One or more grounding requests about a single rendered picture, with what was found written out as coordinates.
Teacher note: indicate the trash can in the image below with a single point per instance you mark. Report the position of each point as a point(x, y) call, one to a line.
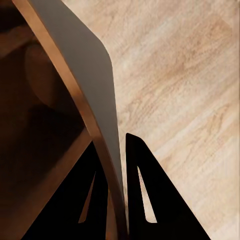
point(57, 96)

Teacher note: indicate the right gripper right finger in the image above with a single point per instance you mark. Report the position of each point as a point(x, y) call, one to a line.
point(175, 220)

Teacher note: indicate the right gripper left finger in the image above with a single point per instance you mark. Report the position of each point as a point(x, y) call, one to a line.
point(59, 220)

